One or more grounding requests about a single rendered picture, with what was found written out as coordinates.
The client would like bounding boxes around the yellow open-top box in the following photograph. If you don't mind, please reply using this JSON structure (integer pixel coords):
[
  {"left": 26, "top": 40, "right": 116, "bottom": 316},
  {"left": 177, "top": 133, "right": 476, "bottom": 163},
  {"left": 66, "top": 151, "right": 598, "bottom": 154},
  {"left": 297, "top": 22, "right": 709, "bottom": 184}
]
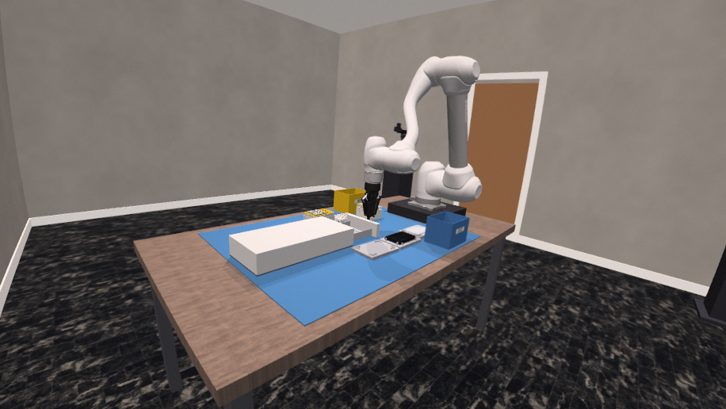
[{"left": 334, "top": 188, "right": 365, "bottom": 214}]

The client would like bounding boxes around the blue open-top bin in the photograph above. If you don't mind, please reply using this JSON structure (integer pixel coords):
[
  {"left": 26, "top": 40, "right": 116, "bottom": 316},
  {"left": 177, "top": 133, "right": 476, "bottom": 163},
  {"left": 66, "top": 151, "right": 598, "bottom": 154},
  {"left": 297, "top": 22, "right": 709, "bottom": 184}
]
[{"left": 424, "top": 212, "right": 470, "bottom": 250}]

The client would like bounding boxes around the blue bench mat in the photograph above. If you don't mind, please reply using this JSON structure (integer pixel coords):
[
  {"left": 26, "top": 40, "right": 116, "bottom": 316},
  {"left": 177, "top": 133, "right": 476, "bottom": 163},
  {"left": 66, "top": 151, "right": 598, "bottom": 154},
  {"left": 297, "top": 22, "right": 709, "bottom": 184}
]
[{"left": 198, "top": 207, "right": 480, "bottom": 326}]

